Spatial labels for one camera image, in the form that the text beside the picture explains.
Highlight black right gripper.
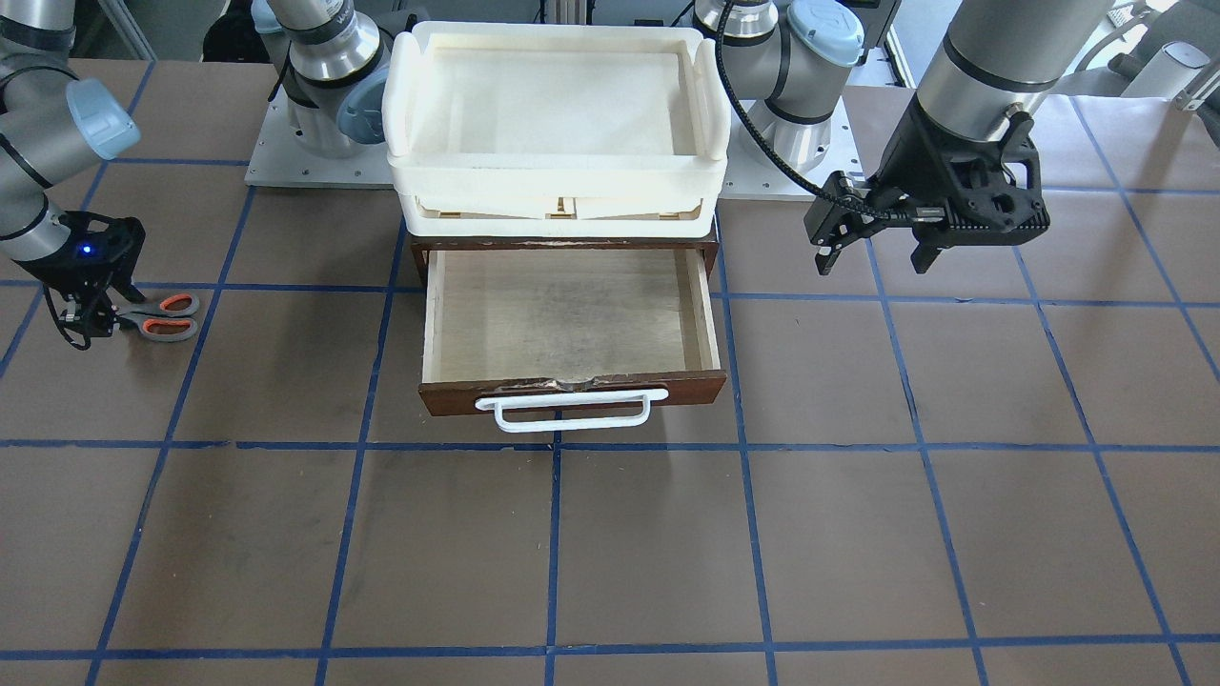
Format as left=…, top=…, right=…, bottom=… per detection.
left=38, top=212, right=146, bottom=352

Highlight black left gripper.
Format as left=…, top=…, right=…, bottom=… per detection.
left=804, top=96, right=1050, bottom=276

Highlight orange grey handled scissors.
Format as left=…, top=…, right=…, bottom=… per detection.
left=116, top=293, right=201, bottom=342

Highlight wooden drawer with white handle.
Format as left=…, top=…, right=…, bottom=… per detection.
left=418, top=243, right=727, bottom=433

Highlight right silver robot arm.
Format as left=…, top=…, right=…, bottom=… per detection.
left=1, top=1, right=393, bottom=349

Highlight dark brown wooden cabinet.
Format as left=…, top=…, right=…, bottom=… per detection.
left=407, top=221, right=720, bottom=284

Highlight white plastic tray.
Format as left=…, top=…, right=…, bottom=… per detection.
left=382, top=21, right=732, bottom=239

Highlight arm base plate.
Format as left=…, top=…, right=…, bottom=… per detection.
left=720, top=100, right=866, bottom=201
left=245, top=92, right=393, bottom=190

